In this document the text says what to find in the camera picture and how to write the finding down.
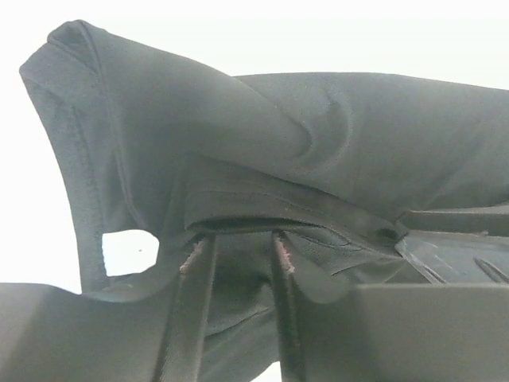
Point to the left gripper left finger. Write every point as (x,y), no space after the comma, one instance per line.
(150,329)

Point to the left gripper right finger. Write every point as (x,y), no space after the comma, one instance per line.
(452,327)

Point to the black t shirt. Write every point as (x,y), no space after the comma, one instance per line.
(157,150)

